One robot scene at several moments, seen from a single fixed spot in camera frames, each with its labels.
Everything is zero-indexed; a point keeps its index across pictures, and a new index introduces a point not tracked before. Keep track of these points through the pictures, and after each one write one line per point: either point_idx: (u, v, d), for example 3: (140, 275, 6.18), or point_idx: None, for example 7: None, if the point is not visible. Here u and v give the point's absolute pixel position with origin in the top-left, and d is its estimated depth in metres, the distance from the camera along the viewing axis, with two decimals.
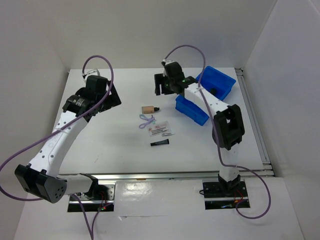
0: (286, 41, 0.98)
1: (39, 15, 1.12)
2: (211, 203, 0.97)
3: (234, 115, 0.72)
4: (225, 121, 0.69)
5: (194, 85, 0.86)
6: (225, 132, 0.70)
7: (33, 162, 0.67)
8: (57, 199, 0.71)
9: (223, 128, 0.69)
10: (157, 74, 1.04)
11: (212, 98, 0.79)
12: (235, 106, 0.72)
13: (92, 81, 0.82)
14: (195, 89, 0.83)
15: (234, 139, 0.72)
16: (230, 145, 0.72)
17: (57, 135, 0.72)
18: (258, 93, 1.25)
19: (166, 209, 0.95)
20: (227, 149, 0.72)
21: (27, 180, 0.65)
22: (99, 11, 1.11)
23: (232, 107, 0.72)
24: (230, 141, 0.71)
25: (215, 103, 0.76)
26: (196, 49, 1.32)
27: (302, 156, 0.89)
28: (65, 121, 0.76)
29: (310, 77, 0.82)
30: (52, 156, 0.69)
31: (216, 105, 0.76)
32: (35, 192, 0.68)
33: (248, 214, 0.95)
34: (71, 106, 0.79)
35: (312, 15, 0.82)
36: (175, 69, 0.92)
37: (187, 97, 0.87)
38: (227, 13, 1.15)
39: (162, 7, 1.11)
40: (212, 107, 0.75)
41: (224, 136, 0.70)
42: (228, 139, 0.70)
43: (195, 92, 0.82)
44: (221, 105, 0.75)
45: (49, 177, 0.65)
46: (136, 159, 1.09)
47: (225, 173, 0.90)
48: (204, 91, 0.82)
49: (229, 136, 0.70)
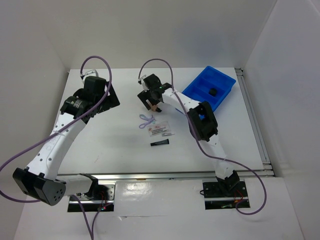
0: (285, 42, 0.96)
1: (38, 17, 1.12)
2: (211, 203, 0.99)
3: (205, 110, 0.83)
4: (197, 116, 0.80)
5: (169, 89, 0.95)
6: (200, 126, 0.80)
7: (30, 166, 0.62)
8: (57, 201, 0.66)
9: (197, 122, 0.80)
10: (140, 94, 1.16)
11: (186, 98, 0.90)
12: (205, 103, 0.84)
13: (90, 81, 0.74)
14: (170, 92, 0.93)
15: (210, 131, 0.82)
16: (207, 137, 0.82)
17: (54, 138, 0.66)
18: (258, 92, 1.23)
19: (166, 209, 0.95)
20: (206, 140, 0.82)
21: (25, 184, 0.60)
22: (97, 12, 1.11)
23: (202, 104, 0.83)
24: (206, 133, 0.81)
25: (188, 102, 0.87)
26: (195, 48, 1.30)
27: (301, 158, 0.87)
28: (63, 123, 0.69)
29: (310, 78, 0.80)
30: (50, 159, 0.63)
31: (189, 104, 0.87)
32: (34, 195, 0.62)
33: (246, 211, 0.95)
34: (69, 108, 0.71)
35: (312, 15, 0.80)
36: (151, 80, 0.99)
37: (166, 100, 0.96)
38: (227, 12, 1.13)
39: (161, 6, 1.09)
40: (186, 106, 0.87)
41: (199, 129, 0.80)
42: (204, 132, 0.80)
43: (171, 95, 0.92)
44: (193, 103, 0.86)
45: (48, 180, 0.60)
46: (135, 159, 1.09)
47: (218, 170, 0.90)
48: (179, 93, 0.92)
49: (204, 129, 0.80)
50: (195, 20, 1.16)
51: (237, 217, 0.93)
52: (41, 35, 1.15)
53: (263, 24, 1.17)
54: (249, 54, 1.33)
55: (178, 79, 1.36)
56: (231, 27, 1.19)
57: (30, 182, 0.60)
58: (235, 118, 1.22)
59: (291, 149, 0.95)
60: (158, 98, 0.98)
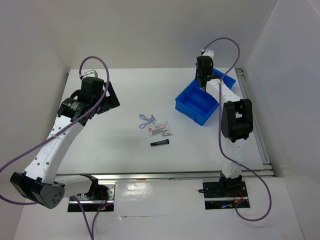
0: (286, 42, 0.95)
1: (38, 17, 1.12)
2: (211, 203, 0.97)
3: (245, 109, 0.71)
4: (234, 113, 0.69)
5: (216, 79, 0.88)
6: (233, 122, 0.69)
7: (27, 170, 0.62)
8: (56, 204, 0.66)
9: (231, 118, 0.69)
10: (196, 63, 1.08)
11: (228, 90, 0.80)
12: (248, 100, 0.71)
13: (87, 83, 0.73)
14: (215, 82, 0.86)
15: (240, 134, 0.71)
16: (234, 137, 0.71)
17: (51, 141, 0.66)
18: (258, 92, 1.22)
19: (166, 209, 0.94)
20: (231, 140, 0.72)
21: (23, 189, 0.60)
22: (97, 12, 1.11)
23: (244, 101, 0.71)
24: (235, 133, 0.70)
25: (229, 95, 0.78)
26: (195, 48, 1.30)
27: (301, 158, 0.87)
28: (60, 126, 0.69)
29: (310, 78, 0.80)
30: (48, 163, 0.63)
31: (230, 97, 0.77)
32: (32, 199, 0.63)
33: (248, 216, 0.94)
34: (66, 111, 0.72)
35: (312, 16, 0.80)
36: (205, 63, 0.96)
37: (208, 90, 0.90)
38: (227, 13, 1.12)
39: (160, 7, 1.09)
40: (225, 98, 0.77)
41: (229, 125, 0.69)
42: (234, 130, 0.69)
43: (215, 85, 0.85)
44: (234, 97, 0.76)
45: (46, 184, 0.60)
46: (135, 159, 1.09)
47: (226, 168, 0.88)
48: (224, 85, 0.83)
49: (236, 128, 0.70)
50: (195, 20, 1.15)
51: (237, 217, 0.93)
52: (41, 35, 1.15)
53: (263, 24, 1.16)
54: (250, 54, 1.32)
55: (178, 80, 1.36)
56: (231, 27, 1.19)
57: (27, 187, 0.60)
58: None
59: (291, 149, 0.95)
60: (202, 86, 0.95)
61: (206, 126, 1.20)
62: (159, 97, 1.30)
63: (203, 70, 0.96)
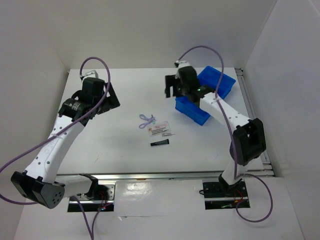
0: (286, 42, 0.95)
1: (38, 17, 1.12)
2: (211, 203, 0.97)
3: (256, 131, 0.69)
4: (247, 139, 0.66)
5: (211, 95, 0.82)
6: (246, 150, 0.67)
7: (28, 169, 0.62)
8: (56, 204, 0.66)
9: (244, 145, 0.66)
10: (168, 76, 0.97)
11: (231, 109, 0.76)
12: (257, 121, 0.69)
13: (88, 83, 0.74)
14: (212, 99, 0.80)
15: (253, 157, 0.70)
16: (247, 162, 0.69)
17: (52, 141, 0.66)
18: (258, 92, 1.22)
19: (166, 209, 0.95)
20: (244, 165, 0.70)
21: (23, 188, 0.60)
22: (97, 12, 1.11)
23: (254, 122, 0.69)
24: (249, 158, 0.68)
25: (234, 116, 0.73)
26: (196, 48, 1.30)
27: (301, 158, 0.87)
28: (61, 126, 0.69)
29: (310, 78, 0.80)
30: (49, 162, 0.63)
31: (236, 118, 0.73)
32: (33, 198, 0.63)
33: (248, 216, 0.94)
34: (67, 111, 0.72)
35: (312, 16, 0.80)
36: (190, 75, 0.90)
37: (204, 107, 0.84)
38: (227, 13, 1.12)
39: (160, 7, 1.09)
40: (231, 120, 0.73)
41: (244, 153, 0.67)
42: (248, 157, 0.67)
43: (213, 102, 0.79)
44: (241, 117, 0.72)
45: (46, 183, 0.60)
46: (136, 159, 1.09)
47: (228, 176, 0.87)
48: (222, 103, 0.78)
49: (250, 154, 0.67)
50: (195, 20, 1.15)
51: (237, 217, 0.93)
52: (41, 35, 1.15)
53: (263, 24, 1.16)
54: (249, 54, 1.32)
55: None
56: (231, 27, 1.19)
57: (28, 187, 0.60)
58: None
59: (291, 149, 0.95)
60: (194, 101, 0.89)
61: (206, 126, 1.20)
62: (159, 97, 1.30)
63: (191, 84, 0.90)
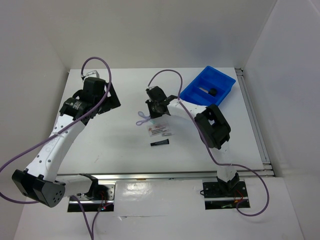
0: (285, 42, 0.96)
1: (38, 17, 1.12)
2: (211, 203, 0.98)
3: (214, 114, 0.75)
4: (207, 122, 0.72)
5: (174, 99, 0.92)
6: (212, 132, 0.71)
7: (29, 167, 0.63)
8: (56, 203, 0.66)
9: (207, 128, 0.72)
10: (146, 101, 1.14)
11: (191, 105, 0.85)
12: (213, 106, 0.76)
13: (89, 83, 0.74)
14: (176, 103, 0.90)
15: (223, 138, 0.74)
16: (219, 144, 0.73)
17: (54, 139, 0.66)
18: (258, 92, 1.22)
19: (166, 208, 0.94)
20: (218, 148, 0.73)
21: (24, 186, 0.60)
22: (97, 12, 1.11)
23: (210, 107, 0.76)
24: (219, 140, 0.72)
25: (194, 108, 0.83)
26: (196, 48, 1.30)
27: (301, 158, 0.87)
28: (62, 124, 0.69)
29: (310, 78, 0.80)
30: (50, 161, 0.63)
31: (195, 110, 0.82)
32: (33, 197, 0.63)
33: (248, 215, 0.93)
34: (69, 110, 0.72)
35: (312, 16, 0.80)
36: (156, 92, 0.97)
37: (173, 112, 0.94)
38: (227, 13, 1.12)
39: (160, 7, 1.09)
40: (192, 112, 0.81)
41: (211, 135, 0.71)
42: (217, 138, 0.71)
43: (176, 104, 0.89)
44: (200, 108, 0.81)
45: (47, 181, 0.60)
46: (135, 159, 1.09)
47: (223, 173, 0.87)
48: (184, 103, 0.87)
49: (217, 135, 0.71)
50: (195, 20, 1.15)
51: (237, 217, 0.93)
52: (41, 35, 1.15)
53: (263, 24, 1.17)
54: (250, 54, 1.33)
55: (178, 80, 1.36)
56: (231, 27, 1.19)
57: (28, 185, 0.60)
58: (234, 118, 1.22)
59: (290, 149, 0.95)
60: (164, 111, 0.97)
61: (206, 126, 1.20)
62: None
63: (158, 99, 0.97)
